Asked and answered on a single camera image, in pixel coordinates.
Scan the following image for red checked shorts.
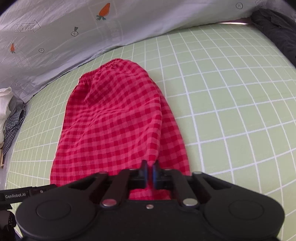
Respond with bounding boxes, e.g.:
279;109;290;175
49;58;192;201

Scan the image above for beige garment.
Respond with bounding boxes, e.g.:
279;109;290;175
0;148;4;168

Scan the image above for blue checked garment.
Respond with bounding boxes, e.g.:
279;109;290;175
3;106;26;157

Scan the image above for green grid mat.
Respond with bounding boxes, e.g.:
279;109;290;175
1;25;295;240

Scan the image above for white garment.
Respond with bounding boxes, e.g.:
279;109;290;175
0;87;14;143

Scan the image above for grey carrot print sheet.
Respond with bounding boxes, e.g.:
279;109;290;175
1;0;295;102

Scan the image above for black garment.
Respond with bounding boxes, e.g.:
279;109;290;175
250;8;296;66

